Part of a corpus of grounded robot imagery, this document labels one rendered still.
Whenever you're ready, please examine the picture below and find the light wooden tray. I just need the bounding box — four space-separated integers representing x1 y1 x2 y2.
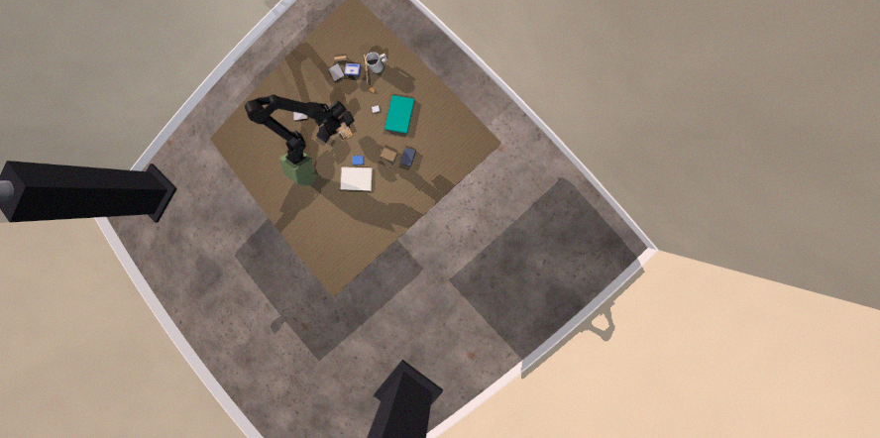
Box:
337 122 354 142

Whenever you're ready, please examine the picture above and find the teal flat rectangular block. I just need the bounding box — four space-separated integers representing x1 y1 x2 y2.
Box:
385 95 415 134

